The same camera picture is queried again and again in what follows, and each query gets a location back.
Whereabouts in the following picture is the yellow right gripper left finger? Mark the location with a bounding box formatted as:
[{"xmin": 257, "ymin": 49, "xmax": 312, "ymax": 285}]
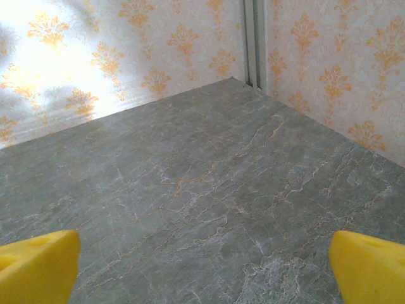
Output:
[{"xmin": 0, "ymin": 230, "xmax": 82, "ymax": 304}]

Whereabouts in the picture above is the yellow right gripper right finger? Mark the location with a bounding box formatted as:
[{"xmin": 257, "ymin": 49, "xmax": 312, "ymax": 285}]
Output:
[{"xmin": 328, "ymin": 230, "xmax": 405, "ymax": 304}]

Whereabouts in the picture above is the aluminium frame post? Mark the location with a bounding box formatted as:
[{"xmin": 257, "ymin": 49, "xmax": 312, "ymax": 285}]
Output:
[{"xmin": 242, "ymin": 0, "xmax": 268, "ymax": 94}]

